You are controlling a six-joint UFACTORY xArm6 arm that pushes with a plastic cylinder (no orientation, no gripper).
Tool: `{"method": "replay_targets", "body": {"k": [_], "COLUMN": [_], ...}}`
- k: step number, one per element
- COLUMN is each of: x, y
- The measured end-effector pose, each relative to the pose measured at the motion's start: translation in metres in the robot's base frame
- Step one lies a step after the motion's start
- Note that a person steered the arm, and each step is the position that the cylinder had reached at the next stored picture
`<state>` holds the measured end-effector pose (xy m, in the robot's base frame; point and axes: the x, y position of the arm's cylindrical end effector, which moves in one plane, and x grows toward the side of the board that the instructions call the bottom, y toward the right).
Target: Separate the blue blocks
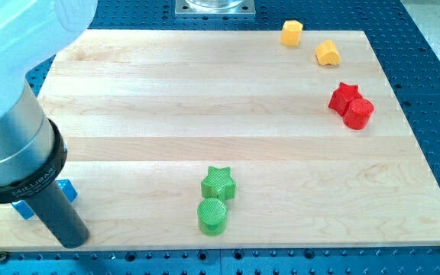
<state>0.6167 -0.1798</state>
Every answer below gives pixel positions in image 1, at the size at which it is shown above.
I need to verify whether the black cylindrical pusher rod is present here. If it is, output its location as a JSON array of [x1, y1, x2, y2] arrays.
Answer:
[[24, 181, 89, 248]]

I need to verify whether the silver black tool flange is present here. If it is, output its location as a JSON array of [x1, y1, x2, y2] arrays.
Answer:
[[0, 83, 67, 203]]

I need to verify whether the blue block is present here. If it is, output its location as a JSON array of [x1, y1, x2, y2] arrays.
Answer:
[[11, 201, 34, 220], [57, 180, 78, 202]]

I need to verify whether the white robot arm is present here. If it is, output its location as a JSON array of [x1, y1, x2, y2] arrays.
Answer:
[[0, 0, 97, 248]]

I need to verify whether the wooden board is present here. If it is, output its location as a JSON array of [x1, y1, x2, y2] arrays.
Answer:
[[0, 29, 440, 252]]

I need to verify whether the green cylinder block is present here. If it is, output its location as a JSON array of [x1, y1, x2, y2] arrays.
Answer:
[[197, 198, 228, 236]]

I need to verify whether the green star block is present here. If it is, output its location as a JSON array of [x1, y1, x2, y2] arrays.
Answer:
[[201, 166, 236, 202]]

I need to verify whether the yellow hexagon block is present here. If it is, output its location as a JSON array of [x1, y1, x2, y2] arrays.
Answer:
[[280, 20, 303, 47]]

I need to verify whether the red star block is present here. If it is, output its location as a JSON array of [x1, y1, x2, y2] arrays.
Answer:
[[328, 82, 363, 117]]

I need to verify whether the yellow heart block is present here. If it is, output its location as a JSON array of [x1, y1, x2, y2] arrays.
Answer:
[[315, 40, 341, 66]]

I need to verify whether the red cylinder block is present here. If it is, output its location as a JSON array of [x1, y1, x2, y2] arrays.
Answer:
[[343, 98, 374, 130]]

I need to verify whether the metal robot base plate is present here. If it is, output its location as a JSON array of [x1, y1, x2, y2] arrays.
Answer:
[[174, 0, 256, 18]]

